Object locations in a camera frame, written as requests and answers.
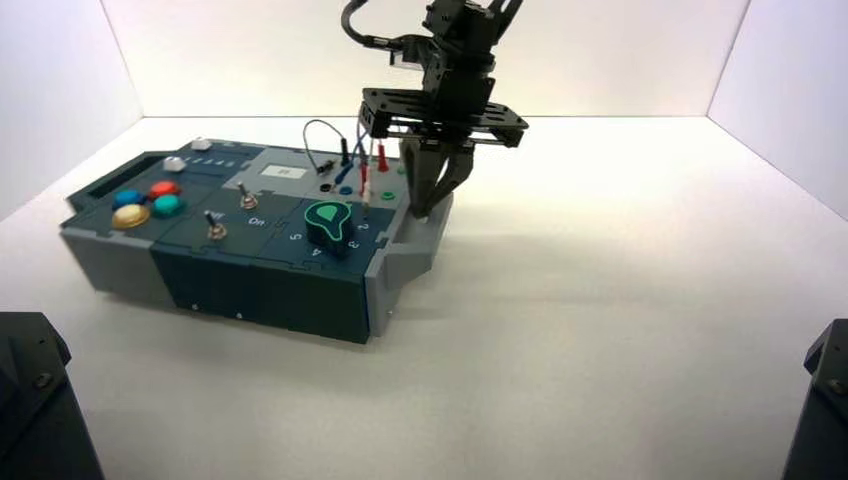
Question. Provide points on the red push button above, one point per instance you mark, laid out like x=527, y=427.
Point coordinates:
x=164, y=190

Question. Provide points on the teal push button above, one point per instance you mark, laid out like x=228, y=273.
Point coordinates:
x=167, y=205

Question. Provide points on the silver toggle switch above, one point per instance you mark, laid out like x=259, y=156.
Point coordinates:
x=214, y=228
x=246, y=197

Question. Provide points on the black green rotary knob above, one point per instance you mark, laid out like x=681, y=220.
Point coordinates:
x=329, y=225

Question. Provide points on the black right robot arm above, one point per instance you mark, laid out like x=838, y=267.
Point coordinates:
x=464, y=23

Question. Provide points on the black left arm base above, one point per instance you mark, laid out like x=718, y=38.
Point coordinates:
x=40, y=411

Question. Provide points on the small white display screen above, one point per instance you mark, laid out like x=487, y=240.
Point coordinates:
x=285, y=172

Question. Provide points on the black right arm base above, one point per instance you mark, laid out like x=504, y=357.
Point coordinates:
x=821, y=411

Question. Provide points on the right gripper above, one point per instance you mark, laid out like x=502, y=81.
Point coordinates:
x=460, y=99

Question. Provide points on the yellow push button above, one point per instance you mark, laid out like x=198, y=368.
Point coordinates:
x=130, y=216

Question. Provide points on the white slider knob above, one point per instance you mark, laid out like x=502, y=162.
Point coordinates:
x=201, y=143
x=173, y=164

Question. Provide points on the grey and blue task box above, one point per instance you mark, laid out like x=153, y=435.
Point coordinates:
x=265, y=291

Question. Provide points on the blue push button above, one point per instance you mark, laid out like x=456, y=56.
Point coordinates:
x=128, y=197

